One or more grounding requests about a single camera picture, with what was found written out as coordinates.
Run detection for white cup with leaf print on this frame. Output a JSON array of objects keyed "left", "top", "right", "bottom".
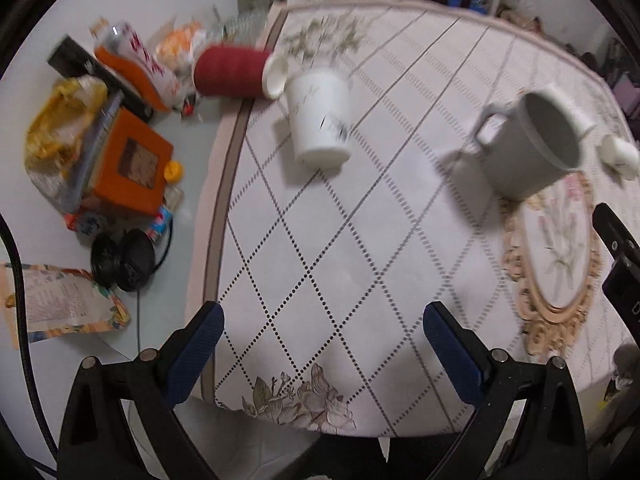
[{"left": 284, "top": 71, "right": 352, "bottom": 168}]

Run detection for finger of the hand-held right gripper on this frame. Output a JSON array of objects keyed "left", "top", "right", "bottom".
[{"left": 593, "top": 203, "right": 640, "bottom": 258}]

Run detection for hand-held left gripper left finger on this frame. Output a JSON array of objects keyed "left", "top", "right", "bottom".
[{"left": 57, "top": 301, "right": 226, "bottom": 480}]

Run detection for red ribbed cup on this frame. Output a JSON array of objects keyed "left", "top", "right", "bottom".
[{"left": 193, "top": 44, "right": 290, "bottom": 101}]

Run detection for grey fuzzy thing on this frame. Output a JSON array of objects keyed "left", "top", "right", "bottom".
[{"left": 612, "top": 344, "right": 640, "bottom": 391}]

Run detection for thick black cable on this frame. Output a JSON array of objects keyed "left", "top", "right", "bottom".
[{"left": 0, "top": 212, "right": 60, "bottom": 478}]

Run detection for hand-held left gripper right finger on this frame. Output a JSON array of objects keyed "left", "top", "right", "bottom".
[{"left": 422, "top": 301, "right": 588, "bottom": 480}]

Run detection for small white cup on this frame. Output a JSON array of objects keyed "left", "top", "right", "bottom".
[{"left": 599, "top": 135, "right": 640, "bottom": 179}]

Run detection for orange snack bag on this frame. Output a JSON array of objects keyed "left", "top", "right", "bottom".
[{"left": 155, "top": 20, "right": 207, "bottom": 73}]

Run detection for yellow plastic bag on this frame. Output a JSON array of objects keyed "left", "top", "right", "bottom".
[{"left": 25, "top": 79, "right": 110, "bottom": 196}]

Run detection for orange box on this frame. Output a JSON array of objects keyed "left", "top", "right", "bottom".
[{"left": 82, "top": 109, "right": 175, "bottom": 215}]

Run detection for flat printed snack packet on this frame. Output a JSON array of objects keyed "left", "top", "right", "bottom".
[{"left": 0, "top": 262, "right": 131, "bottom": 348}]

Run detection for black headphones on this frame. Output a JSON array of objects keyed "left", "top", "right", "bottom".
[{"left": 90, "top": 228, "right": 157, "bottom": 292}]

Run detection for blue and red small packet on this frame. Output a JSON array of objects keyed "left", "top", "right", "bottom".
[{"left": 145, "top": 207, "right": 174, "bottom": 242}]

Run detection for clear glass cup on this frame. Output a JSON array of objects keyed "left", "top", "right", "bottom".
[{"left": 209, "top": 10, "right": 273, "bottom": 52}]

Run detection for black power strip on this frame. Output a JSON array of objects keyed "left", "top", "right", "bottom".
[{"left": 47, "top": 35, "right": 153, "bottom": 122}]

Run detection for floral checked table mat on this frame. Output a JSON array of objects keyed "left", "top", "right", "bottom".
[{"left": 185, "top": 0, "right": 640, "bottom": 433}]

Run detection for grey mug with handle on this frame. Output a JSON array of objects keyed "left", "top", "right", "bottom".
[{"left": 470, "top": 83, "right": 597, "bottom": 201}]

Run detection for white and red packet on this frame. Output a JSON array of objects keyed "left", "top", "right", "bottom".
[{"left": 90, "top": 19, "right": 182, "bottom": 111}]

